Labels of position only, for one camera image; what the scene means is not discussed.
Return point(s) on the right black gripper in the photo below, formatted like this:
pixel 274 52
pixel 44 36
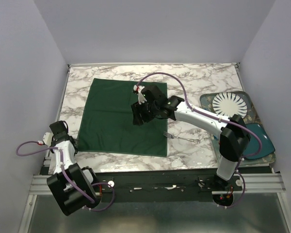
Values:
pixel 137 108

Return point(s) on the silver metal fork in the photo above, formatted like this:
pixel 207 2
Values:
pixel 171 136

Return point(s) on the dark green cloth napkin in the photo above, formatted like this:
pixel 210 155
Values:
pixel 107 122

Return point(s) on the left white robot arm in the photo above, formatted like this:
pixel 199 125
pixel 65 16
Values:
pixel 70 185

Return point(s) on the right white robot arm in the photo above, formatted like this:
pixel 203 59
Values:
pixel 231 131

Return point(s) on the white blue striped plate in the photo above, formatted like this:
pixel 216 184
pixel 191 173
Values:
pixel 229 104

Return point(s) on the green patterned serving tray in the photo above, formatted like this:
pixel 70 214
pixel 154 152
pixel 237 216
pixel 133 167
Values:
pixel 251 117

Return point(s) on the teal oval dish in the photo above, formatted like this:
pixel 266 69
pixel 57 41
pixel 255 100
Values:
pixel 253 146

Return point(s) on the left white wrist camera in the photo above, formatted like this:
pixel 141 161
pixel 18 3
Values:
pixel 46 140

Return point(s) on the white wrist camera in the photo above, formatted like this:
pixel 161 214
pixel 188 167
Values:
pixel 137 89
pixel 46 140

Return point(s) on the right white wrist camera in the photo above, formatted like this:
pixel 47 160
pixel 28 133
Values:
pixel 137 89

